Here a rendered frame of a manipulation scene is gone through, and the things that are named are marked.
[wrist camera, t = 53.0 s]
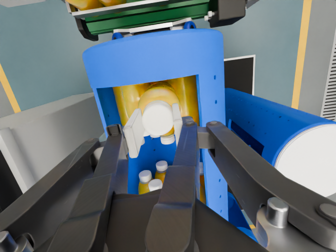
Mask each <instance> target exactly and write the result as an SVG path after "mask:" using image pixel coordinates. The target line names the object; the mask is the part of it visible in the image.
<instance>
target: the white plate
mask: <svg viewBox="0 0 336 252"><path fill-rule="evenodd" d="M274 167H275V168H276V169H277V170H278V171H279V172H281V173H282V174H283V175H284V176H285V177H287V178H289V179H291V180H293V181H295V182H297V183H299V184H301V185H302V186H304V187H306V188H308V189H310V190H312V191H314V192H316V193H318V194H320V195H322V196H324V197H327V196H330V195H332V194H334V193H336V124H322V125H318V126H314V127H311V128H309V129H307V130H305V131H303V132H301V133H299V134H298V135H296V136H295V137H294V138H292V139H291V140H290V141H289V142H288V143H287V144H286V145H285V146H284V147H283V149H282V150H281V152H280V153H279V155H278V157H277V159H276V161H275V164H274Z"/></svg>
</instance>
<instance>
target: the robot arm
mask: <svg viewBox="0 0 336 252"><path fill-rule="evenodd" d="M172 114H173V124H174V131H175V139H176V146H177V148H176V151H175V155H174V159H173V163H172V165H169V166H168V168H167V171H166V175H165V178H164V182H163V185H162V188H159V189H156V190H153V191H150V192H146V193H143V194H130V193H128V172H129V157H130V158H137V156H138V155H139V151H140V147H141V144H142V140H143V136H144V133H145V128H144V126H143V123H142V111H141V109H140V108H136V109H135V110H134V112H133V114H132V115H131V117H130V118H129V120H128V121H127V123H126V125H123V126H121V125H120V124H119V123H116V124H111V125H108V126H107V127H106V128H105V129H106V132H107V136H108V137H107V139H106V141H102V142H100V140H99V139H98V138H90V139H88V140H86V141H85V142H83V143H82V144H81V145H80V146H79V147H77V148H76V149H75V150H74V151H73V152H72V153H70V154H69V155H68V156H67V157H66V158H65V159H63V160H62V161H61V162H60V163H59V164H57V165H56V166H55V167H54V168H53V169H52V170H50V171H49V172H48V173H47V174H46V175H45V176H43V177H42V178H41V179H40V180H39V181H38V182H36V183H35V184H34V185H33V186H32V187H31V188H29V189H28V190H27V191H26V192H25V193H24V194H22V195H21V196H20V197H19V198H18V199H16V200H15V201H14V202H13V203H12V204H11V205H9V206H8V207H7V208H6V209H5V210H4V211H2V212H1V213H0V252H336V202H334V201H332V200H330V199H328V198H326V197H324V196H322V195H320V194H319V193H317V192H315V191H313V190H311V189H309V188H307V187H305V186H303V185H301V184H299V183H297V182H295V181H293V180H291V179H289V178H287V177H285V176H284V175H283V174H282V173H281V172H279V171H278V170H277V169H276V168H275V167H274V166H272V165H271V164H270V163H269V162H268V161H266V160H265V159H264V158H263V157H262V156H261V155H259V154H258V153H257V152H256V151H255V150H253V149H252V148H251V147H250V146H249V145H247V144H246V143H245V142H244V141H243V140H242V139H240V138H239V137H238V136H237V135H236V134H234V133H233V132H232V131H231V130H230V129H229V128H227V127H226V126H225V125H224V124H223V123H221V122H220V121H215V120H213V121H210V122H207V123H206V127H201V126H198V125H197V123H196V122H194V119H193V117H191V116H183V117H181V113H180V109H179V105H178V103H173V104H172ZM200 149H207V151H208V153H209V155H210V156H211V158H212V160H213V161H214V163H215V164H216V166H217V168H218V169H219V171H220V172H221V174H222V176H223V177H224V179H225V181H226V182H227V184H228V185H229V187H230V189H231V190H232V192H233V194H234V195H235V197H236V198H237V200H238V202H239V203H240V205H241V207H242V208H243V210H244V211H245V213H246V215H247V216H248V218H249V219H250V221H251V222H252V224H253V225H254V226H255V227H256V237H257V240H258V241H259V243H260V244H259V243H257V242H256V241H255V240H253V239H252V238H250V237H249V236H248V235H246V234H245V233H244V232H242V231H241V230H240V229H238V228H237V227H235V226H234V225H233V224H231V223H230V222H229V221H227V220H226V219H224V218H223V217H222V216H220V215H219V214H218V213H216V212H215V211H214V210H212V209H211V208H209V207H208V206H207V205H205V204H204V203H203V202H201V201H200ZM128 153H129V156H128Z"/></svg>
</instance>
